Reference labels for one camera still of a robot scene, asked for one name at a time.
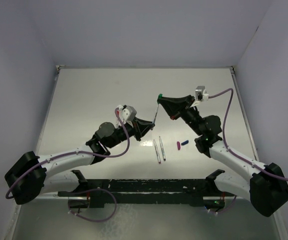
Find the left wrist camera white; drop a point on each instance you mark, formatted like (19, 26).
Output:
(126, 112)

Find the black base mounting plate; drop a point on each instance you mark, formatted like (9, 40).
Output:
(192, 192)

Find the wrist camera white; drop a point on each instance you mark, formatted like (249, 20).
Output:
(201, 94)
(126, 112)

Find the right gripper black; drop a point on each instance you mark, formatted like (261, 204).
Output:
(175, 106)

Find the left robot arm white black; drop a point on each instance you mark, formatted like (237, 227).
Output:
(32, 174)

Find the blue pen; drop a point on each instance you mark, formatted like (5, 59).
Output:
(162, 149)

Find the green pen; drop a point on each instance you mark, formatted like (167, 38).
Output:
(155, 114)

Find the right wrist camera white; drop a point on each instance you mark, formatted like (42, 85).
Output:
(201, 94)

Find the red pen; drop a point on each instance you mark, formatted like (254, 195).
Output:
(117, 121)

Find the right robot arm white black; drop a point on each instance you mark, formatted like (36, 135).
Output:
(262, 185)

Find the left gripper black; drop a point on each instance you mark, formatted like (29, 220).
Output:
(140, 127)

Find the purple pen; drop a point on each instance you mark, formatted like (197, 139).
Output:
(157, 152)

